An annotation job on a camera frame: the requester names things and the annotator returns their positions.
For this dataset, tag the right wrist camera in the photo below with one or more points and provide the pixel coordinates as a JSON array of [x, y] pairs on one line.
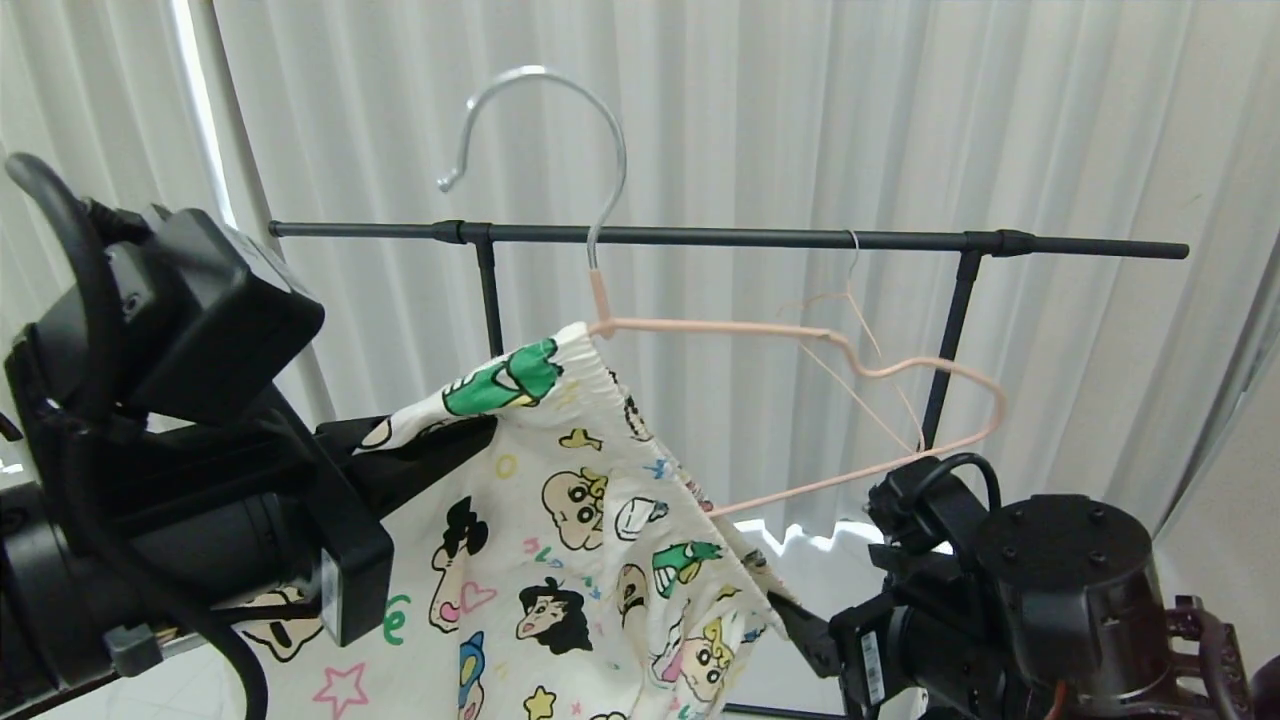
[[925, 520]]

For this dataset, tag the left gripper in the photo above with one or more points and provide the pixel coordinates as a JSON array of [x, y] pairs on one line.
[[220, 550]]

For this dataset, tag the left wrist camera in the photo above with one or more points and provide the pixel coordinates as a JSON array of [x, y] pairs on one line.
[[200, 310]]

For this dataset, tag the cream printed garment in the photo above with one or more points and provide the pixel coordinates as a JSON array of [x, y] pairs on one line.
[[560, 560]]

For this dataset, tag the white curtain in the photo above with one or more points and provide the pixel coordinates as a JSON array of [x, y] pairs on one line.
[[800, 100]]

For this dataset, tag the pink clothes hanger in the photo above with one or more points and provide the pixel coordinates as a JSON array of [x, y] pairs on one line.
[[700, 326], [852, 270]]

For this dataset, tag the black clothes rack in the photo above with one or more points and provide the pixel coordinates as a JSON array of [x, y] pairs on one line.
[[750, 238]]

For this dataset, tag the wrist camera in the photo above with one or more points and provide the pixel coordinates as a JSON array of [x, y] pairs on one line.
[[200, 310], [925, 520]]

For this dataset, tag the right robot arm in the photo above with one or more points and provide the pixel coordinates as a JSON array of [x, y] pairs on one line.
[[1070, 580]]

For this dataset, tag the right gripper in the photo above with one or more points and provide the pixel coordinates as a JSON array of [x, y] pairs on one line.
[[920, 660]]

